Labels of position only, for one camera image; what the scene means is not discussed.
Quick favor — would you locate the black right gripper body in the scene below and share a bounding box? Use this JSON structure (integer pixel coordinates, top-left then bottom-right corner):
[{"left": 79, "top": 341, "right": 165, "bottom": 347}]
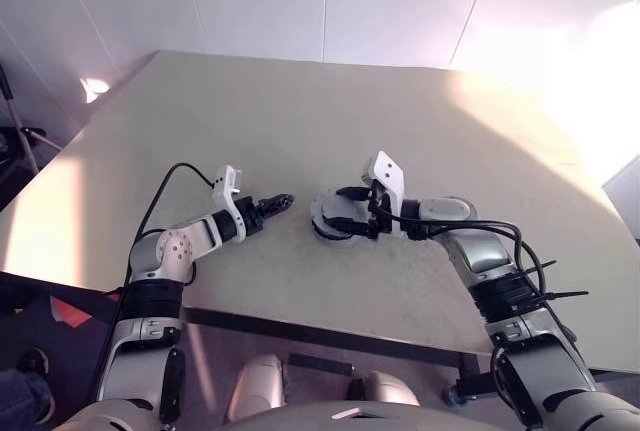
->
[{"left": 366, "top": 183, "right": 396, "bottom": 243}]

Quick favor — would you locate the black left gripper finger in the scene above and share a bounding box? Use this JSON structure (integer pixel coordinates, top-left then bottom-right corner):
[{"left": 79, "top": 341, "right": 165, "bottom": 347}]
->
[
  {"left": 261, "top": 199, "right": 297, "bottom": 219},
  {"left": 258, "top": 192, "right": 297, "bottom": 213}
]

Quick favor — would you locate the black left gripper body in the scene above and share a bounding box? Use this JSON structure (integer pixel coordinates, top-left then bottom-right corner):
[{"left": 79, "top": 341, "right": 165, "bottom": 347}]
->
[{"left": 238, "top": 196, "right": 266, "bottom": 239}]

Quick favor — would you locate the grey tape roll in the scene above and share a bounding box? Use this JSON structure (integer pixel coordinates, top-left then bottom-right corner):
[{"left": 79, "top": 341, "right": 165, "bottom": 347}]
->
[{"left": 308, "top": 189, "right": 372, "bottom": 240}]

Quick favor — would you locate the black flat floor strip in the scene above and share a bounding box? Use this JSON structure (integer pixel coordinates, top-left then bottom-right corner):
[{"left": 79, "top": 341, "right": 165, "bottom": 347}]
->
[{"left": 288, "top": 352, "right": 353, "bottom": 377}]

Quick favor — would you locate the beige rounded robot knee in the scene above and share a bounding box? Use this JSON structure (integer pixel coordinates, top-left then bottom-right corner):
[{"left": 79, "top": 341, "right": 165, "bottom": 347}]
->
[
  {"left": 227, "top": 353, "right": 287, "bottom": 422},
  {"left": 347, "top": 370, "right": 421, "bottom": 408}
]

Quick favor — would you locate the black zip tie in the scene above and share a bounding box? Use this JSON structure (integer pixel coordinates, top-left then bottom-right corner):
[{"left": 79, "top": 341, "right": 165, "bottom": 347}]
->
[
  {"left": 522, "top": 257, "right": 559, "bottom": 278},
  {"left": 529, "top": 289, "right": 590, "bottom": 303}
]

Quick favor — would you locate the black table leg with caster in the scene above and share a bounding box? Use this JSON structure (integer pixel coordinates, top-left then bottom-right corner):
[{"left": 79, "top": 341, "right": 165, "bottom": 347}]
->
[{"left": 442, "top": 350, "right": 484, "bottom": 410}]

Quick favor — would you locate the silver robot torso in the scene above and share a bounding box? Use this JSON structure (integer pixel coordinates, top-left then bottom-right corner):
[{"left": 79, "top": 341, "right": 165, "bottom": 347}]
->
[{"left": 52, "top": 397, "right": 551, "bottom": 431}]

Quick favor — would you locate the red floor object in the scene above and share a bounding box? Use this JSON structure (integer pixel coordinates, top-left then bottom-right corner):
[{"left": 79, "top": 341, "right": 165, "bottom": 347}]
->
[{"left": 49, "top": 294, "right": 96, "bottom": 330}]

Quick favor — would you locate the grey tripod stand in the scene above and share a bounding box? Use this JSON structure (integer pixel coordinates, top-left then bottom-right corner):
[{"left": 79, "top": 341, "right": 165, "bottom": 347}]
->
[{"left": 0, "top": 64, "right": 64, "bottom": 177}]

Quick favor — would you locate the black shoe of bystander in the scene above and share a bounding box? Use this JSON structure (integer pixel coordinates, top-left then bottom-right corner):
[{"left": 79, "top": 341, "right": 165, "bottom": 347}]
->
[{"left": 16, "top": 347, "right": 56, "bottom": 426}]

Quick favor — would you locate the blue jeans leg of bystander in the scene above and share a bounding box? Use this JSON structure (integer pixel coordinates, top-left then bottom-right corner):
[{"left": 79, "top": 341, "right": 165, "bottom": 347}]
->
[{"left": 0, "top": 368, "right": 42, "bottom": 431}]

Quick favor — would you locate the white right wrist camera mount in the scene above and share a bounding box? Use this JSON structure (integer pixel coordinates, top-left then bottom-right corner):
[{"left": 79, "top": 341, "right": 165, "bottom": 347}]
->
[{"left": 360, "top": 150, "right": 405, "bottom": 240}]

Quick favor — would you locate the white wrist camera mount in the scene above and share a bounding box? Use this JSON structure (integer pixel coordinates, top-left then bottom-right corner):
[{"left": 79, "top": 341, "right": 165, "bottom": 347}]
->
[
  {"left": 360, "top": 150, "right": 405, "bottom": 240},
  {"left": 211, "top": 164, "right": 247, "bottom": 243}
]

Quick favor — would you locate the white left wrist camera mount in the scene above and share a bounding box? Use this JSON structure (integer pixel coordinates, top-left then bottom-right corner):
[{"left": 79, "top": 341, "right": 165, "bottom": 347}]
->
[{"left": 211, "top": 164, "right": 247, "bottom": 243}]

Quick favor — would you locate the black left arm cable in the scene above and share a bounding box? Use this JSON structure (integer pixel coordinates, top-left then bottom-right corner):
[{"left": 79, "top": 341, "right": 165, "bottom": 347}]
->
[{"left": 88, "top": 162, "right": 215, "bottom": 405}]

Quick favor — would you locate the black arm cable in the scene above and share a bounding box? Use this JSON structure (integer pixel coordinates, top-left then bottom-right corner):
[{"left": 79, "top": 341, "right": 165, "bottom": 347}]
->
[
  {"left": 88, "top": 162, "right": 215, "bottom": 405},
  {"left": 369, "top": 196, "right": 551, "bottom": 302}
]

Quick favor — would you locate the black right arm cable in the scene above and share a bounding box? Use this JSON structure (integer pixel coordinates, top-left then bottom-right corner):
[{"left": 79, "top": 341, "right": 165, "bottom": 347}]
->
[{"left": 369, "top": 196, "right": 551, "bottom": 302}]

